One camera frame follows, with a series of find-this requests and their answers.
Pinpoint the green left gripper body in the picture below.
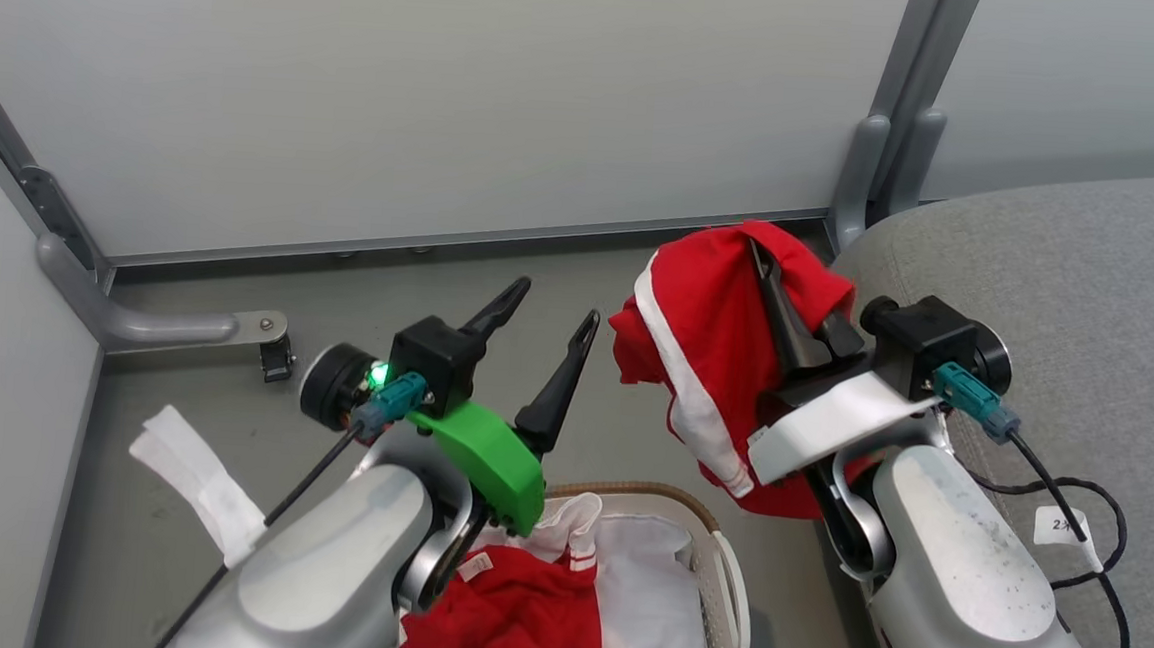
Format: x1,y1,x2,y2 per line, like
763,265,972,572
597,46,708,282
399,397,553,540

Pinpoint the long white cable label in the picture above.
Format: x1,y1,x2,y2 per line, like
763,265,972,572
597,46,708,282
121,402,275,572

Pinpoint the red jersey with striped cuff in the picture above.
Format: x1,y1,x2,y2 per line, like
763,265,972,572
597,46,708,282
399,481,620,648

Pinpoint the red garment with white stripe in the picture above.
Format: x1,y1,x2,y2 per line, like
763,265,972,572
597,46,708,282
597,211,862,523

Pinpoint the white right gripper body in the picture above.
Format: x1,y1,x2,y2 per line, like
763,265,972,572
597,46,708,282
744,353,948,499

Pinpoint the grey partition foot bracket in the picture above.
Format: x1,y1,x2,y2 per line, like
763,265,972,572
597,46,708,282
30,231,295,365

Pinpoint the grey partition bottom rail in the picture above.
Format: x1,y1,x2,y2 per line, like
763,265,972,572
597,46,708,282
103,164,837,313

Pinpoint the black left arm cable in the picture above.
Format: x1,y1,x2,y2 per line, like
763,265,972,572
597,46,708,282
148,409,372,648

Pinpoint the wicker laundry basket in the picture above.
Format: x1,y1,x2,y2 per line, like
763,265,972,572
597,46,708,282
517,474,762,648

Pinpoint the small printed white cable label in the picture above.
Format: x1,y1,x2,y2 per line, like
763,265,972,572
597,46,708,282
1030,504,1109,575

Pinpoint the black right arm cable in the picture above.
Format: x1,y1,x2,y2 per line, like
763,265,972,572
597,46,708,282
956,426,1145,648

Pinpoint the grey fabric sofa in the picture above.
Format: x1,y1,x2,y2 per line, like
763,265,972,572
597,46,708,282
806,148,1154,648

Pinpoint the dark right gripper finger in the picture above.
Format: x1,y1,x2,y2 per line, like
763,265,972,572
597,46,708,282
738,236,841,383
813,309,871,365

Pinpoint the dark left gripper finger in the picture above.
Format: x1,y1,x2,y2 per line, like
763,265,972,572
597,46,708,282
455,273,534,364
511,305,603,463

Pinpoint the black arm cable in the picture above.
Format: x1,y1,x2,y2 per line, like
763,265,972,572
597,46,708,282
956,426,1145,648
148,409,372,648

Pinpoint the grey partition corner post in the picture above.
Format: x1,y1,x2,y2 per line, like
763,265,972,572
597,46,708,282
0,31,127,288

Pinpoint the small black caster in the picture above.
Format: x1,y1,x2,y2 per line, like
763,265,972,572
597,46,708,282
257,335,298,386

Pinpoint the grey partition post with feet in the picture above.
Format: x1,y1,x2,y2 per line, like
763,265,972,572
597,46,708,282
826,0,986,261

